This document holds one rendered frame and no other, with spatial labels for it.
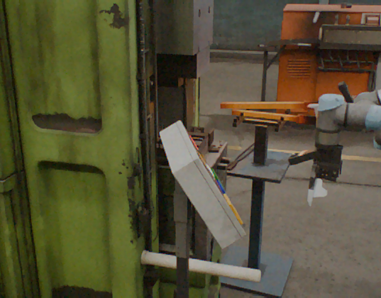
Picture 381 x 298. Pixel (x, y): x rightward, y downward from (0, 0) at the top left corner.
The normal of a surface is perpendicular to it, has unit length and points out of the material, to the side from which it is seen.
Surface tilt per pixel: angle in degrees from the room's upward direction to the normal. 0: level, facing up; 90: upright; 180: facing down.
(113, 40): 89
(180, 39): 90
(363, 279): 0
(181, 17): 90
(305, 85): 92
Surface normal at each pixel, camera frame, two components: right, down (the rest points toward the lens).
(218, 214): 0.16, 0.36
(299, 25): -0.23, 0.35
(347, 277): 0.00, -0.93
